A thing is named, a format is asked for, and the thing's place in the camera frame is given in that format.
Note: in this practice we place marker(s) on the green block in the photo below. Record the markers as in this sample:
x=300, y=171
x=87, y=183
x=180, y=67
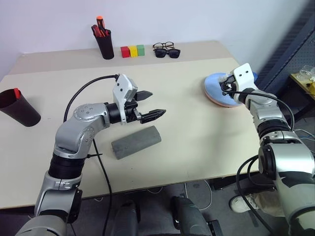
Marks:
x=140, y=50

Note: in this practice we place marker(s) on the grey felt glasses case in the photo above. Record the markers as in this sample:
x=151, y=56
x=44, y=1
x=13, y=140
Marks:
x=135, y=142

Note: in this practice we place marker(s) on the yellow side table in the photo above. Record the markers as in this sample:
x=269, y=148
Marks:
x=302, y=86

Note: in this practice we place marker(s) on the blue round container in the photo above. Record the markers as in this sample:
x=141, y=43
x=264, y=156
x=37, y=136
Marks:
x=256, y=75

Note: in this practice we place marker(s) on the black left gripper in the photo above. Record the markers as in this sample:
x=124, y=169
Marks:
x=130, y=111

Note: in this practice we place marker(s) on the black table frame bar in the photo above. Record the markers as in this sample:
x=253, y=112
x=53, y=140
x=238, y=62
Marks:
x=229, y=183

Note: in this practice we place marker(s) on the thick brown frame glasses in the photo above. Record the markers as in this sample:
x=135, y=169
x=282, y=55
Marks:
x=158, y=45

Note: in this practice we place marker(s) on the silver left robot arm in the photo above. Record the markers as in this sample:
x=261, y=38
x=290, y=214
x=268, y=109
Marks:
x=73, y=130

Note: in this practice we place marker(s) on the yellow block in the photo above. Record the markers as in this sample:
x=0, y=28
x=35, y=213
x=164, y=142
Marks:
x=133, y=51

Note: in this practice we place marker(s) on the blue plate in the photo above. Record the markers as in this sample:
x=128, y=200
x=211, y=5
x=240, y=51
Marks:
x=214, y=88

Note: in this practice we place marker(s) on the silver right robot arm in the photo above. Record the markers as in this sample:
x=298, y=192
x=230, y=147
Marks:
x=268, y=113

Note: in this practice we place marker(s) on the dark pegboard panel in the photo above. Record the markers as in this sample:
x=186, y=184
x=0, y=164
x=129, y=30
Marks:
x=290, y=49

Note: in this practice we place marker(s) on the white shoe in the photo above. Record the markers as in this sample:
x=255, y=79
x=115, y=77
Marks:
x=241, y=204

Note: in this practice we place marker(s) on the black marker cup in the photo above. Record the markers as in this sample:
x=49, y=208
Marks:
x=22, y=113

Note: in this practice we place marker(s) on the red marker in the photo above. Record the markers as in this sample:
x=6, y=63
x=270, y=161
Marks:
x=17, y=93

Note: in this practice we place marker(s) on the orange capped red screwdriver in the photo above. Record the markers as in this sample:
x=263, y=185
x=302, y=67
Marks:
x=100, y=23

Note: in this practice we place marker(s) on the dark rounded robot leg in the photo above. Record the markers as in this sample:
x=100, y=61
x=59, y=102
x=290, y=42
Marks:
x=189, y=216
x=126, y=218

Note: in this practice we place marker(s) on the pink plate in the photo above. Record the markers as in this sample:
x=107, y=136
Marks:
x=229, y=105

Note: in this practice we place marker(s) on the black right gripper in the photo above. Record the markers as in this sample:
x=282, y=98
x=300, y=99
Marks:
x=229, y=86

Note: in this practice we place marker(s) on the black sunglasses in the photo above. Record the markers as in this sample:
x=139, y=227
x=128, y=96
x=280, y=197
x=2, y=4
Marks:
x=160, y=53

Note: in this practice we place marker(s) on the black cup with tools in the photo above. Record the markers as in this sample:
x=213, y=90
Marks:
x=105, y=49

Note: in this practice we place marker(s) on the khaki trouser leg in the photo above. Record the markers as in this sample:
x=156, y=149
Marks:
x=270, y=204

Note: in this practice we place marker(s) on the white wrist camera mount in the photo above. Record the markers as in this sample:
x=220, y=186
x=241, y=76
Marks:
x=243, y=76
x=121, y=86

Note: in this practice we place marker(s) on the clear glassware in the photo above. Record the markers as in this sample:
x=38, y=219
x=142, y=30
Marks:
x=305, y=72

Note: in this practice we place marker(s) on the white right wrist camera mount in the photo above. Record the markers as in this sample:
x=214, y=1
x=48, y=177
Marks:
x=243, y=76

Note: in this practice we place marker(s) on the red block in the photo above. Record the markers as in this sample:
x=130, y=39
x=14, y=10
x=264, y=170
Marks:
x=125, y=52

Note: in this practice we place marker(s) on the short red black screwdriver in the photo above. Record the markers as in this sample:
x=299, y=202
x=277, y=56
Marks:
x=96, y=30
x=107, y=32

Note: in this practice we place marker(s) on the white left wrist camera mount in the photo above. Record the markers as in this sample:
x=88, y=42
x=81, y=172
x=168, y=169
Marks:
x=121, y=86

